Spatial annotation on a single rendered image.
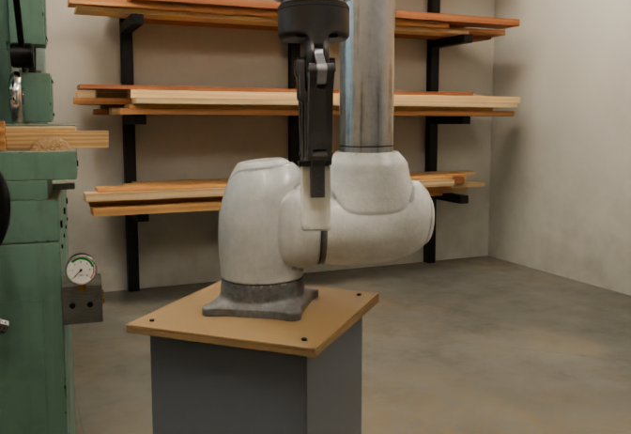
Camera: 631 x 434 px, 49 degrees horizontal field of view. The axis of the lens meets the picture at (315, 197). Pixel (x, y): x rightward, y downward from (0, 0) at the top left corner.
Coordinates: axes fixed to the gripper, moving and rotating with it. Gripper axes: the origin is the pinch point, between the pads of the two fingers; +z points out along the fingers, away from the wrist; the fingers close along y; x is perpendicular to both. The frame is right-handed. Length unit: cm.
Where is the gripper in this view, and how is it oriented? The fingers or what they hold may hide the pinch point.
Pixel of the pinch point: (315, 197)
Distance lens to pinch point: 73.3
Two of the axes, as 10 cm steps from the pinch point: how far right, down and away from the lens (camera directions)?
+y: 1.2, 0.8, -9.9
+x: 9.9, -0.2, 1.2
